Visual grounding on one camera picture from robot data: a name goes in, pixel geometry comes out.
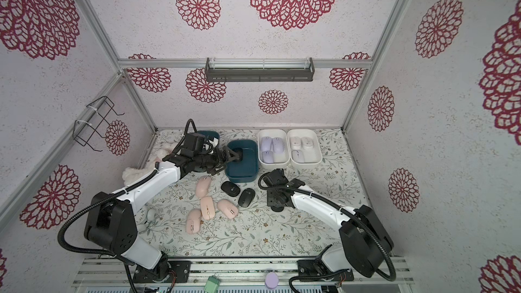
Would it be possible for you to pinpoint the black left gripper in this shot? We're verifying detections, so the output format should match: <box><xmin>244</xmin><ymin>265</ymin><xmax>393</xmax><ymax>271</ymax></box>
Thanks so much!
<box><xmin>194</xmin><ymin>145</ymin><xmax>239</xmax><ymax>176</ymax></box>

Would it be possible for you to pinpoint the teal storage box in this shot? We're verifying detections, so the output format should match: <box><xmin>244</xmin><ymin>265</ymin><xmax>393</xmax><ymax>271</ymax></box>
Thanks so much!
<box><xmin>196</xmin><ymin>130</ymin><xmax>220</xmax><ymax>141</ymax></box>
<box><xmin>225</xmin><ymin>139</ymin><xmax>259</xmax><ymax>183</ymax></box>

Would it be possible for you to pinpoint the black mouse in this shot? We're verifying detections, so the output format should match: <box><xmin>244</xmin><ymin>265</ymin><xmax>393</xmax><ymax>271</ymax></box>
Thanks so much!
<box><xmin>241</xmin><ymin>149</ymin><xmax>256</xmax><ymax>163</ymax></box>
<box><xmin>271</xmin><ymin>206</ymin><xmax>284</xmax><ymax>213</ymax></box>
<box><xmin>237</xmin><ymin>188</ymin><xmax>256</xmax><ymax>208</ymax></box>
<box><xmin>221</xmin><ymin>181</ymin><xmax>241</xmax><ymax>198</ymax></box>

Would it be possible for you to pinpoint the white mouse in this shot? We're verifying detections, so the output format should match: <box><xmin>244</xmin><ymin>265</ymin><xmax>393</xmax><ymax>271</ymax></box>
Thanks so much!
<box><xmin>290</xmin><ymin>136</ymin><xmax>302</xmax><ymax>151</ymax></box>
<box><xmin>301</xmin><ymin>136</ymin><xmax>315</xmax><ymax>150</ymax></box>
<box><xmin>292</xmin><ymin>150</ymin><xmax>305</xmax><ymax>164</ymax></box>

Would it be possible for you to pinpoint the large purple mouse bottom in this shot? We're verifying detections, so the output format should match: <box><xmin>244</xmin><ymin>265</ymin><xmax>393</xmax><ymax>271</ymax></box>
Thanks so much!
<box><xmin>272</xmin><ymin>137</ymin><xmax>285</xmax><ymax>154</ymax></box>

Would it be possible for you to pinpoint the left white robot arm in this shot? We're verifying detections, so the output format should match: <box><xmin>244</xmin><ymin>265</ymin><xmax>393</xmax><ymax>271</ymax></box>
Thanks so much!
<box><xmin>84</xmin><ymin>147</ymin><xmax>242</xmax><ymax>270</ymax></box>

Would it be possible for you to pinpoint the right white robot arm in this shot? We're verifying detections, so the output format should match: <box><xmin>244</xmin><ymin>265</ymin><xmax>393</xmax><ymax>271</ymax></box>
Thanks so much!
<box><xmin>264</xmin><ymin>185</ymin><xmax>397</xmax><ymax>282</ymax></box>

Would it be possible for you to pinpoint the left white storage box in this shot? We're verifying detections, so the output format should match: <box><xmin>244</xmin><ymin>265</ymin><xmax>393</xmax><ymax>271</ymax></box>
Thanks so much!
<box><xmin>257</xmin><ymin>129</ymin><xmax>290</xmax><ymax>170</ymax></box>

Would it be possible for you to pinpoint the white storage box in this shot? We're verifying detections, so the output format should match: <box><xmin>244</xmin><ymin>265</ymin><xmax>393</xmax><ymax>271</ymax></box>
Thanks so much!
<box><xmin>257</xmin><ymin>129</ymin><xmax>290</xmax><ymax>170</ymax></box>
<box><xmin>287</xmin><ymin>129</ymin><xmax>323</xmax><ymax>170</ymax></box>

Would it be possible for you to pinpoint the right white storage box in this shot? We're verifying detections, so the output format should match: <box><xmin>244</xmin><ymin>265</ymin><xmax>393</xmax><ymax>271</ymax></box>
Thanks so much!
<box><xmin>287</xmin><ymin>129</ymin><xmax>323</xmax><ymax>170</ymax></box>

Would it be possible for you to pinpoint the pink mouse top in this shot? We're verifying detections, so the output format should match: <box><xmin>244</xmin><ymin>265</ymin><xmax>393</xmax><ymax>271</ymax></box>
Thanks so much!
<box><xmin>195</xmin><ymin>176</ymin><xmax>212</xmax><ymax>198</ymax></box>

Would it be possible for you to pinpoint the pink mouse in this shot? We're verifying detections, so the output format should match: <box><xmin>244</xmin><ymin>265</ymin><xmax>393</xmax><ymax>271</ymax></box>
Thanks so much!
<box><xmin>186</xmin><ymin>209</ymin><xmax>202</xmax><ymax>235</ymax></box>
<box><xmin>200</xmin><ymin>196</ymin><xmax>216</xmax><ymax>221</ymax></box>
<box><xmin>195</xmin><ymin>176</ymin><xmax>212</xmax><ymax>198</ymax></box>
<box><xmin>217</xmin><ymin>199</ymin><xmax>239</xmax><ymax>219</ymax></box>

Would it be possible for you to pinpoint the pink mouse right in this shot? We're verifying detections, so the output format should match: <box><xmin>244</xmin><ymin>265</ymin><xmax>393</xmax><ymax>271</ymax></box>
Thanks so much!
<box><xmin>217</xmin><ymin>199</ymin><xmax>239</xmax><ymax>219</ymax></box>

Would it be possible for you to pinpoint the pink mouse middle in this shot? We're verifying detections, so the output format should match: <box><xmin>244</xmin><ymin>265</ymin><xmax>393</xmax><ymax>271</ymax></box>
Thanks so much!
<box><xmin>200</xmin><ymin>196</ymin><xmax>216</xmax><ymax>221</ymax></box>

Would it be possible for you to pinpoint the floral table mat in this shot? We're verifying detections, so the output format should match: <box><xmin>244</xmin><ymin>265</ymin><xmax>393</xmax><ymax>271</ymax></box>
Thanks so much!
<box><xmin>141</xmin><ymin>129</ymin><xmax>370</xmax><ymax>256</ymax></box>

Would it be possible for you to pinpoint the pink mouse bottom left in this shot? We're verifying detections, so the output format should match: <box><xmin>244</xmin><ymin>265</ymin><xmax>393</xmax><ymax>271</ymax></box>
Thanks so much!
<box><xmin>186</xmin><ymin>209</ymin><xmax>202</xmax><ymax>235</ymax></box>

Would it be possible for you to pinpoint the purple round cap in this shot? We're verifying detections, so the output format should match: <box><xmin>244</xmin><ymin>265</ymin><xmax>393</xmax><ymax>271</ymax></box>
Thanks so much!
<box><xmin>265</xmin><ymin>271</ymin><xmax>279</xmax><ymax>290</ymax></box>

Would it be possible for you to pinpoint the white plush dog toy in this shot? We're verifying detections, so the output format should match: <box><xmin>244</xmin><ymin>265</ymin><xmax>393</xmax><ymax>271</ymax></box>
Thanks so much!
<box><xmin>122</xmin><ymin>149</ymin><xmax>171</xmax><ymax>187</ymax></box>

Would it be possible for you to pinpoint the green connector block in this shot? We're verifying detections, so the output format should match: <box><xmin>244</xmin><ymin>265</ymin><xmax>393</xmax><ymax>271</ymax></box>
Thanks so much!
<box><xmin>204</xmin><ymin>276</ymin><xmax>221</xmax><ymax>293</ymax></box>

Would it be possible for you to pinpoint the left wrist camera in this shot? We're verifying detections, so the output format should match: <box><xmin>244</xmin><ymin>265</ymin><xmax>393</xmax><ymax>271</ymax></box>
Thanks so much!
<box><xmin>180</xmin><ymin>132</ymin><xmax>219</xmax><ymax>157</ymax></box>

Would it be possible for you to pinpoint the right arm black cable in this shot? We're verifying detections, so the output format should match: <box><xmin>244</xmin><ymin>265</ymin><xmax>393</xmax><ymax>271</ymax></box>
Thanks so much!
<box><xmin>257</xmin><ymin>170</ymin><xmax>397</xmax><ymax>293</ymax></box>

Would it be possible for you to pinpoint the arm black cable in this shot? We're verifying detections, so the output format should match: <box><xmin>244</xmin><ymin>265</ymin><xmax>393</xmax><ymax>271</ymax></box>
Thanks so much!
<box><xmin>56</xmin><ymin>168</ymin><xmax>160</xmax><ymax>293</ymax></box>
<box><xmin>257</xmin><ymin>170</ymin><xmax>397</xmax><ymax>293</ymax></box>

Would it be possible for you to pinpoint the black wire wall rack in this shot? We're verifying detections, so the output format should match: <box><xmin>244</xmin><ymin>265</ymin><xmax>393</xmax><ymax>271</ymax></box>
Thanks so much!
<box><xmin>72</xmin><ymin>96</ymin><xmax>124</xmax><ymax>153</ymax></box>

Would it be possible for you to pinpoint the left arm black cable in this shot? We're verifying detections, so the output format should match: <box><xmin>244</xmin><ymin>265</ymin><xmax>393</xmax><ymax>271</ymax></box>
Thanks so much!
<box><xmin>56</xmin><ymin>168</ymin><xmax>160</xmax><ymax>293</ymax></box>

